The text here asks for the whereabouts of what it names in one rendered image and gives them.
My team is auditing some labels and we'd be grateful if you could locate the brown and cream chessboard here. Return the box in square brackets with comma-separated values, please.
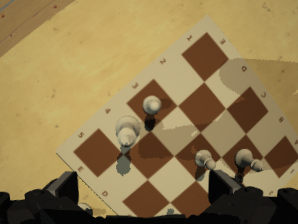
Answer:
[55, 14, 298, 218]

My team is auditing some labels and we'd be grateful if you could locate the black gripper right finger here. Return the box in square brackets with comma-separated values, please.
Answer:
[180, 170, 298, 224]

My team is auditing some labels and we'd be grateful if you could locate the white chess piece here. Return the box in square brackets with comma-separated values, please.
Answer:
[235, 148, 264, 172]
[115, 116, 140, 148]

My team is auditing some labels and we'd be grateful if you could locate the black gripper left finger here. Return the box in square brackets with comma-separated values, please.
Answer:
[0, 171, 112, 224]

